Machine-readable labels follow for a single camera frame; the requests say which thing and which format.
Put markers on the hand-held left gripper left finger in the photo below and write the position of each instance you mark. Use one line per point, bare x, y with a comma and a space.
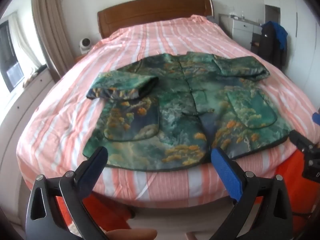
96, 166

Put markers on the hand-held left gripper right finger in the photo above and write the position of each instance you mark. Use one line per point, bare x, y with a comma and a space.
226, 172

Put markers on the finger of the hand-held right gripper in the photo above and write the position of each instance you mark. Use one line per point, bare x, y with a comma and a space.
306, 143
316, 117

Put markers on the green patterned padded jacket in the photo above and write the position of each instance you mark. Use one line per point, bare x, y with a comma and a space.
175, 110

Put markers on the dark hanging jacket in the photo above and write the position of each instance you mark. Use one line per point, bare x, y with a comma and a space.
268, 45

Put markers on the blue hanging garment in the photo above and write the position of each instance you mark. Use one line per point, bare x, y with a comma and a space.
281, 33

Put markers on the white window cabinet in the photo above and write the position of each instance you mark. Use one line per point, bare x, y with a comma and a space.
25, 97

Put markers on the patterned window seat cushion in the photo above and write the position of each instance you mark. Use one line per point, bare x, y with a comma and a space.
31, 76

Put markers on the grey white nightstand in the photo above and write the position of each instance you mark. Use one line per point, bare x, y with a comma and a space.
242, 28

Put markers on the white round fan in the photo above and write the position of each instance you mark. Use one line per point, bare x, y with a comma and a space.
85, 44

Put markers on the bed with pink striped cover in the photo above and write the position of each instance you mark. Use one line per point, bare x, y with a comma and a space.
155, 37

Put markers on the window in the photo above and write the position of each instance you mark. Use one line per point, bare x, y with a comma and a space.
7, 55

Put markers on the white sheer curtain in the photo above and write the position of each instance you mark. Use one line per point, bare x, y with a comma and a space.
22, 42

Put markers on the beige curtain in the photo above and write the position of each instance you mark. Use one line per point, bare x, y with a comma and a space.
47, 17

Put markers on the wooden headboard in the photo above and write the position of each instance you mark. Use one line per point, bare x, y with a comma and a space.
150, 12

